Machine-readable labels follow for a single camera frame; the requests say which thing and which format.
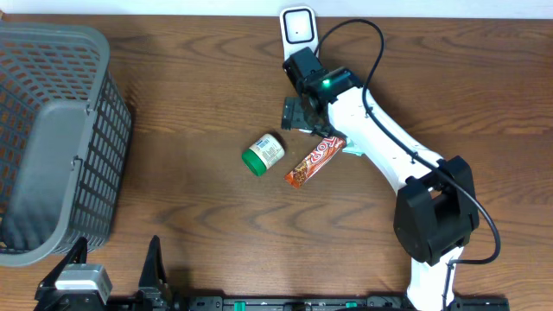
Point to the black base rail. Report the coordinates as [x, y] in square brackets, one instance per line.
[217, 303]

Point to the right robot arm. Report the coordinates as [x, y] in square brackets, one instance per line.
[434, 217]

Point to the orange chocolate bar wrapper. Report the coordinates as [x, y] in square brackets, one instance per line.
[315, 160]

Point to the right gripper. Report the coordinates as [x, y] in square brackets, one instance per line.
[292, 113]

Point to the green lid white jar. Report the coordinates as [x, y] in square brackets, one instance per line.
[263, 154]

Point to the teal wet wipes pack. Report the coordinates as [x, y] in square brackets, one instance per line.
[352, 148]

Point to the white barcode scanner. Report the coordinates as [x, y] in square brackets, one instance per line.
[298, 30]

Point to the grey plastic shopping basket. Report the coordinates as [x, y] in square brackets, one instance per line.
[65, 134]

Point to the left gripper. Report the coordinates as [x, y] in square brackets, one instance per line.
[46, 285]

